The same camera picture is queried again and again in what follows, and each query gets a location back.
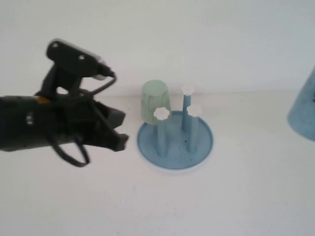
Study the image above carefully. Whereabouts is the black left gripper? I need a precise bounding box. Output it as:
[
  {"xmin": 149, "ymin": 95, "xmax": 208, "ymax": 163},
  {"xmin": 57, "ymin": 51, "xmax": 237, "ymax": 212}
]
[{"xmin": 46, "ymin": 97, "xmax": 130, "ymax": 151}]

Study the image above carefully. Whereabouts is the light blue plastic cup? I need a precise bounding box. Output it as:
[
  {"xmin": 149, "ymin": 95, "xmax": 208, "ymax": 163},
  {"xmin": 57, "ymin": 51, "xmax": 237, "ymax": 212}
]
[{"xmin": 286, "ymin": 66, "xmax": 315, "ymax": 143}]

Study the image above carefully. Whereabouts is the light green plastic cup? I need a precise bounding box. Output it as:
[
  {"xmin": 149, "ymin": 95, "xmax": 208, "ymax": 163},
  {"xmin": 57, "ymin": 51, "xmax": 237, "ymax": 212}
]
[{"xmin": 140, "ymin": 80, "xmax": 172, "ymax": 126}]

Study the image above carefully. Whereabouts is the blue cup drying rack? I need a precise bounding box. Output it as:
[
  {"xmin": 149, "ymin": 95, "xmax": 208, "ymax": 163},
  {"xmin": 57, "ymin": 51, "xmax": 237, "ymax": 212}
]
[{"xmin": 136, "ymin": 85, "xmax": 214, "ymax": 175}]

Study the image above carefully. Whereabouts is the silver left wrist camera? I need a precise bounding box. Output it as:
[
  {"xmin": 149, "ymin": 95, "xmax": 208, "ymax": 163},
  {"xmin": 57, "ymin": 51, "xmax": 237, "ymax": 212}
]
[{"xmin": 40, "ymin": 38, "xmax": 115, "ymax": 98}]

